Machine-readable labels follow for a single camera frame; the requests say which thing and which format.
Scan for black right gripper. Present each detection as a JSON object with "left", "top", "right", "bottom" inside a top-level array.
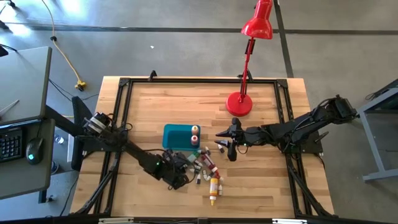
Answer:
[{"left": 214, "top": 117, "right": 261, "bottom": 162}]

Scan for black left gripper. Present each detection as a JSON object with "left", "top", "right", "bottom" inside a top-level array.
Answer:
[{"left": 158, "top": 149, "right": 193, "bottom": 190}]

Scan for large green food coloring bottle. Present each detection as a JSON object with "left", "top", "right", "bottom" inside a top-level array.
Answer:
[{"left": 187, "top": 150, "right": 202, "bottom": 162}]

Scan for blue plastic bin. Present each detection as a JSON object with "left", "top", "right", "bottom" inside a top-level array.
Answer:
[{"left": 162, "top": 123, "right": 201, "bottom": 152}]

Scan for red desk lamp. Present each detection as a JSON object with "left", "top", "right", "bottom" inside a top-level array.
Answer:
[{"left": 225, "top": 0, "right": 274, "bottom": 118}]

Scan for black metal stand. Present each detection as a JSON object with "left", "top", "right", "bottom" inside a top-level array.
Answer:
[{"left": 45, "top": 95, "right": 94, "bottom": 172}]

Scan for grey metal table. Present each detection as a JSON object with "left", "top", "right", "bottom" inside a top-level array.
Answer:
[{"left": 357, "top": 79, "right": 398, "bottom": 183}]

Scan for black computer mouse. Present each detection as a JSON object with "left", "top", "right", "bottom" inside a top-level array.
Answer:
[{"left": 25, "top": 137, "right": 45, "bottom": 166}]

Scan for dark grey desk shelf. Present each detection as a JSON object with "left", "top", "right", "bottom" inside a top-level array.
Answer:
[{"left": 0, "top": 118, "right": 56, "bottom": 200}]

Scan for black keyboard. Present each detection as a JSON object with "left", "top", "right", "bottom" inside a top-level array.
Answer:
[{"left": 0, "top": 127, "right": 24, "bottom": 163}]

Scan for grey desk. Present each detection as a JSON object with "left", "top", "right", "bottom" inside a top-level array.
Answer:
[{"left": 0, "top": 46, "right": 53, "bottom": 126}]

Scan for silver pen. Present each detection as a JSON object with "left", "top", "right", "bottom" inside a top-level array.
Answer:
[{"left": 0, "top": 99, "right": 20, "bottom": 114}]

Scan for black aluminium table frame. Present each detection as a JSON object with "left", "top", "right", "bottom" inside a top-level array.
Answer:
[{"left": 70, "top": 76, "right": 335, "bottom": 224}]

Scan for silver metal bracket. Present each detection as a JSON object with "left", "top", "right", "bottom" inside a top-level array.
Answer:
[
  {"left": 98, "top": 217, "right": 134, "bottom": 224},
  {"left": 272, "top": 218, "right": 308, "bottom": 224}
]

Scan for black floor cable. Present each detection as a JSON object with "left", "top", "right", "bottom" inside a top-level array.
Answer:
[{"left": 48, "top": 77, "right": 100, "bottom": 102}]

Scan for black cable loop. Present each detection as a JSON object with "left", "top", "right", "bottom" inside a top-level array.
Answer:
[{"left": 365, "top": 88, "right": 393, "bottom": 102}]

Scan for yellow extension cable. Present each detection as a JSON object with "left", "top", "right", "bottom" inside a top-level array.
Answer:
[{"left": 40, "top": 0, "right": 88, "bottom": 91}]

